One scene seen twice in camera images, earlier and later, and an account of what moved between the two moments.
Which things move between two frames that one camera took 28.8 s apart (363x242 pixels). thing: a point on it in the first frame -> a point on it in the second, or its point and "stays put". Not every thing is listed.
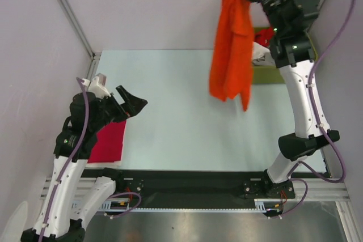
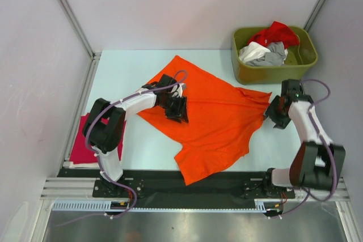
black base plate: x=173 y=187 stays put
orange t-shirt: x=231 y=40 -> x=221 y=118
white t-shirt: x=262 y=55 -> x=252 y=52
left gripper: x=134 y=105 -> x=180 y=113
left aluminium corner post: x=94 y=56 stays put
